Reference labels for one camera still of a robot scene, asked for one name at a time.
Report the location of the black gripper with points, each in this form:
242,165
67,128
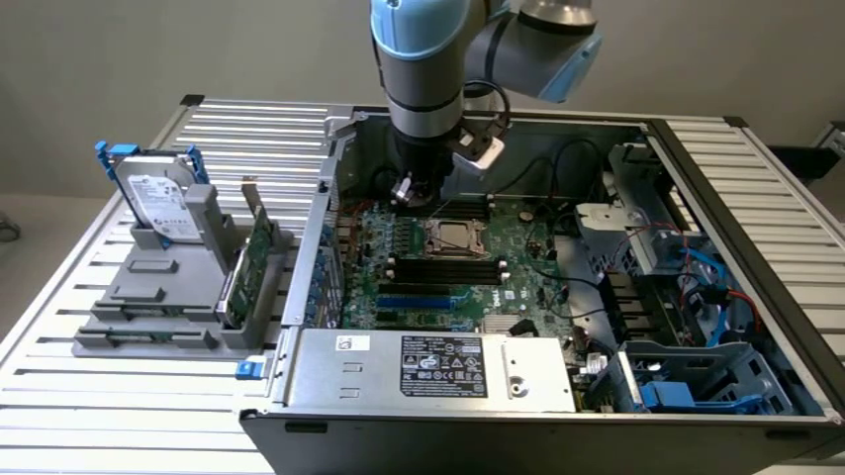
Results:
426,158

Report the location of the silver CPU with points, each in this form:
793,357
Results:
402,191

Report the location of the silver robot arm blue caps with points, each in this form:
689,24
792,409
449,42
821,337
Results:
422,64

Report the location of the CPU socket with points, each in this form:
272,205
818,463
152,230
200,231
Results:
455,233

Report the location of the locking lever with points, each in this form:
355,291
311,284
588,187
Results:
441,210

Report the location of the black RAM slot bank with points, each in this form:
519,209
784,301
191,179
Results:
442,269
465,205

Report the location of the coin cell battery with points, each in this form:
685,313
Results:
525,216

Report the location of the black expansion slot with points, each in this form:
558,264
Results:
409,289

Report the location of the blue expansion slot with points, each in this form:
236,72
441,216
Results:
413,301

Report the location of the green motherboard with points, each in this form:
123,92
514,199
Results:
521,292

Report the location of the grey metal disk bay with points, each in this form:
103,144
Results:
621,222

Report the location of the blue disk caddy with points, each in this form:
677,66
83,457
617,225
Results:
196,165

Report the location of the green graphics card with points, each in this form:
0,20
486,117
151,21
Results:
254,277

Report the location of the silver chipset heatsink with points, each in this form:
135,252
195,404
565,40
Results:
505,325

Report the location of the hard disk with white label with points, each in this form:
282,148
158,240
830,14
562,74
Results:
158,198

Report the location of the black fan shroud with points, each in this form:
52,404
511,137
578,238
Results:
628,307

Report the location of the silver power supply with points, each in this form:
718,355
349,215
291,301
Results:
377,371

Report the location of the blue case latch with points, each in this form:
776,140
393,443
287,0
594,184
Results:
247,370

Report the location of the grey parts rack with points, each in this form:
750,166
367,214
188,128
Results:
132,297

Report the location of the open black PC case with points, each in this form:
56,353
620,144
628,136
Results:
502,440

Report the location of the grey drive cage blue clip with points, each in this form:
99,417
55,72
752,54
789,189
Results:
700,376

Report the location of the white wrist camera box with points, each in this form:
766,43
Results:
482,151

